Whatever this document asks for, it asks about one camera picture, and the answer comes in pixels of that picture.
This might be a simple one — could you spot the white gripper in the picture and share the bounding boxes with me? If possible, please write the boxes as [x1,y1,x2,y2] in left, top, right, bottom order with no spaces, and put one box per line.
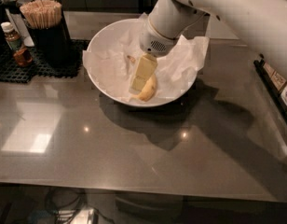
[130,20,178,93]

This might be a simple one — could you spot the yellow banana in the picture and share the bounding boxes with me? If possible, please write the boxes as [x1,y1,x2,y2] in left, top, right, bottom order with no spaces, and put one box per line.
[127,55,157,102]

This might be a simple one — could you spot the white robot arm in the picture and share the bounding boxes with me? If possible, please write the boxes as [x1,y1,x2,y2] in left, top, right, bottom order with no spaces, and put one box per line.
[139,0,287,80]

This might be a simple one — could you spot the white bowl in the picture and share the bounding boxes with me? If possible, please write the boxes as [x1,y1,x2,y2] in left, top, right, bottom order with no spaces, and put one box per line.
[86,18,198,108]

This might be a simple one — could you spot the white paper liner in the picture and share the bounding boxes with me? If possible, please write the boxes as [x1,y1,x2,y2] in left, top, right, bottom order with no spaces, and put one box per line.
[82,12,210,104]

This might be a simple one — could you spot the black chopstick holder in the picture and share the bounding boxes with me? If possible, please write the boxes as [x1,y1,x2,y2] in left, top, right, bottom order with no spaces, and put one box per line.
[26,15,71,67]

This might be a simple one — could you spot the bundle of wooden chopsticks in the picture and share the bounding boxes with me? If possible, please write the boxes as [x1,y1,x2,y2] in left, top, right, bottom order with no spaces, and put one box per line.
[20,0,62,29]

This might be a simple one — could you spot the small brown jar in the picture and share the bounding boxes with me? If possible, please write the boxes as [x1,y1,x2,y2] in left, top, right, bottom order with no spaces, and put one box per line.
[13,48,33,67]

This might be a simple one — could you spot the green sauce bottle white cap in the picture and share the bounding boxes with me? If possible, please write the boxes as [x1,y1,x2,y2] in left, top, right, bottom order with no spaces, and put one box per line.
[1,21,22,51]

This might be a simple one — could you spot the black grid mat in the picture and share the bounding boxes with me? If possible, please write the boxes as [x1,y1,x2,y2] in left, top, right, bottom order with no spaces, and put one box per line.
[0,40,89,84]

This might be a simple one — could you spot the dark lidded container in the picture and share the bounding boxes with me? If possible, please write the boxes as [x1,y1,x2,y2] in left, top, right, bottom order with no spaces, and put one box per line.
[0,0,18,47]

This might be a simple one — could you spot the black cables under table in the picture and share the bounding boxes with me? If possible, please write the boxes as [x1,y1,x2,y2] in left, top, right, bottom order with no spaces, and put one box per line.
[44,187,115,224]

